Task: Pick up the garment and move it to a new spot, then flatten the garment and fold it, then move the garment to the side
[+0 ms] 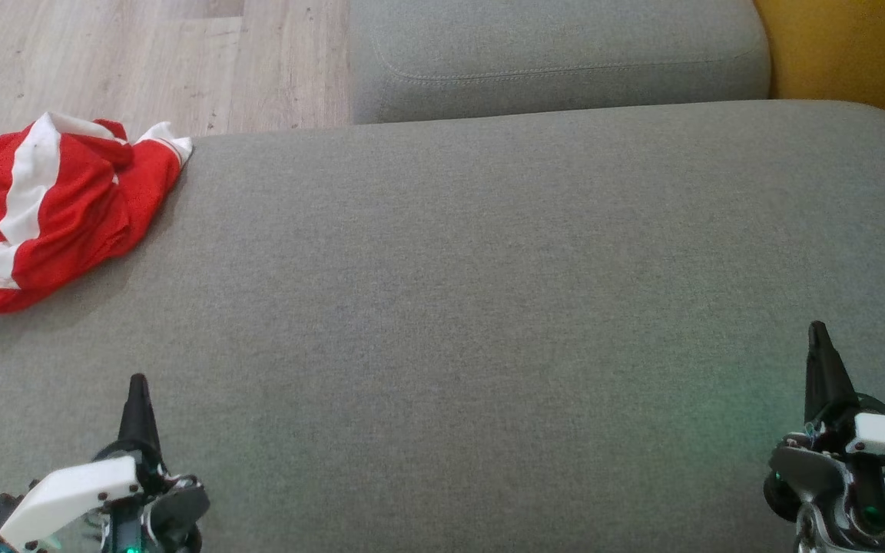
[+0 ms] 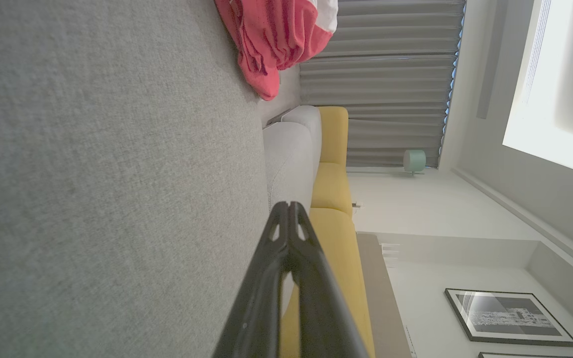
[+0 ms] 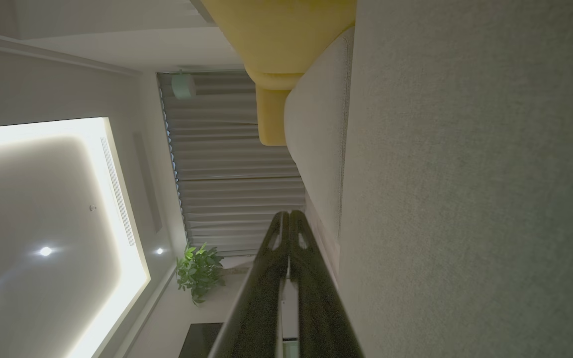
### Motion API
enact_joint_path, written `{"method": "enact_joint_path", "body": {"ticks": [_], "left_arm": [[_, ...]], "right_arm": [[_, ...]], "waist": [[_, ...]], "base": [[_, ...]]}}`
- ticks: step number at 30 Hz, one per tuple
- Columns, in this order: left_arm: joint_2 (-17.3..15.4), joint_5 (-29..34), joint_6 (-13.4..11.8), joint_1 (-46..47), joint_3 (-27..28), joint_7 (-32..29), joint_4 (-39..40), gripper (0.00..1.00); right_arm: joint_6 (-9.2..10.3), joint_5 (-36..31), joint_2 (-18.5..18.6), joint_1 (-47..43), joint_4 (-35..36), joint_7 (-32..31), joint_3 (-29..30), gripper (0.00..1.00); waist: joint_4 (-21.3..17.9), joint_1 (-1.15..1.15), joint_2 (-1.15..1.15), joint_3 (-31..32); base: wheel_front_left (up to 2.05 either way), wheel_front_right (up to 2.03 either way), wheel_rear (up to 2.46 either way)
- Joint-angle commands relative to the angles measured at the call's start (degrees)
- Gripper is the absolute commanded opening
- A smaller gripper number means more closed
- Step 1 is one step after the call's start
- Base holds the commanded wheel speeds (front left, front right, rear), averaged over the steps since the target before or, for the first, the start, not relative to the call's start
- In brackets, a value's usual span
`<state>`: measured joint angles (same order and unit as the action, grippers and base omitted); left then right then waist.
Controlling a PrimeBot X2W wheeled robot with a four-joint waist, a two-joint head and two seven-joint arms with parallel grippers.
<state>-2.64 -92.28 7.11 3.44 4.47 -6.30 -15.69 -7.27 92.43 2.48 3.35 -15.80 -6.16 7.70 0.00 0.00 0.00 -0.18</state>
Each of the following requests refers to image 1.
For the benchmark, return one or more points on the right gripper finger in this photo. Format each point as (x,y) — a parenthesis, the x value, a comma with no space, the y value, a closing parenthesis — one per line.
(824,380)

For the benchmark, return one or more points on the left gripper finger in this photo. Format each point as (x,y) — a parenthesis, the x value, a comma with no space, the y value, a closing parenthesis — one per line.
(139,418)

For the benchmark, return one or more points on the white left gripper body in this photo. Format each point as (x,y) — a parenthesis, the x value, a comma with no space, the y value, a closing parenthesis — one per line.
(74,491)

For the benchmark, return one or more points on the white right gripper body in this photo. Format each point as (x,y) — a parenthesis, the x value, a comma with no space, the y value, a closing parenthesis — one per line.
(826,468)

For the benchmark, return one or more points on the red and white shorts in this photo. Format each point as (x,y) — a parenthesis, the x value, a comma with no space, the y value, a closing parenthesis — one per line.
(81,215)

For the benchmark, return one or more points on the large grey sofa chaise seat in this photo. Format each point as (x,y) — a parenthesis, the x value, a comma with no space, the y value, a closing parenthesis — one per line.
(442,307)

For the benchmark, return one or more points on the yellow sofa backrest cushion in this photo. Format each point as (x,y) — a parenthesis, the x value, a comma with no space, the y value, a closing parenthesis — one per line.
(857,54)

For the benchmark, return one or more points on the grey sofa seat cushion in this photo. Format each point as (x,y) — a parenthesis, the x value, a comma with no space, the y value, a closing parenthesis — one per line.
(565,61)

